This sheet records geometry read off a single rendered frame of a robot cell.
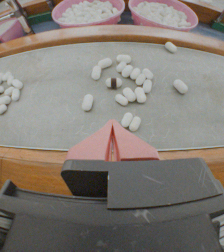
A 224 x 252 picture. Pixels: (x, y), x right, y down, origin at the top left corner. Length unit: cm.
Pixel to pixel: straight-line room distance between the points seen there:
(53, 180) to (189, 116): 32
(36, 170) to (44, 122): 10
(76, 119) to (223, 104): 38
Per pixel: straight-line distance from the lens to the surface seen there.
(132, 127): 23
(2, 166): 33
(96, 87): 28
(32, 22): 78
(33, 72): 39
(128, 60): 31
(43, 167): 25
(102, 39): 38
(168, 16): 58
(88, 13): 55
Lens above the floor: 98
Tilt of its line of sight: 76 degrees down
